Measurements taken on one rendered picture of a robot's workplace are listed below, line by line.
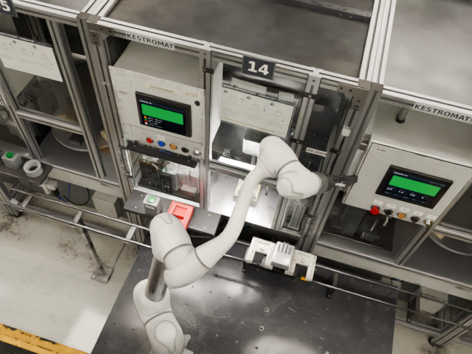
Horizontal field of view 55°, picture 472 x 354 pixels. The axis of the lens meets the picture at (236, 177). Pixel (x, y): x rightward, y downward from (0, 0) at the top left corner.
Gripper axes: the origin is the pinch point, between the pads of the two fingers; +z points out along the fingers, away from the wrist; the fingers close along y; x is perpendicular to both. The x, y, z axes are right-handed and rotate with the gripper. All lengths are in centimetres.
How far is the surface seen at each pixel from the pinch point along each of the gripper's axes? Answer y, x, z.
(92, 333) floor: 148, 142, -44
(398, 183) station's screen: -14.1, -1.0, 13.2
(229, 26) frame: 39, -55, -42
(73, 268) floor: 190, 114, -42
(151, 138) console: 81, -2, -49
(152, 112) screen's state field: 68, -16, -57
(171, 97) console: 58, -24, -55
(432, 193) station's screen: -24.6, 1.0, 22.4
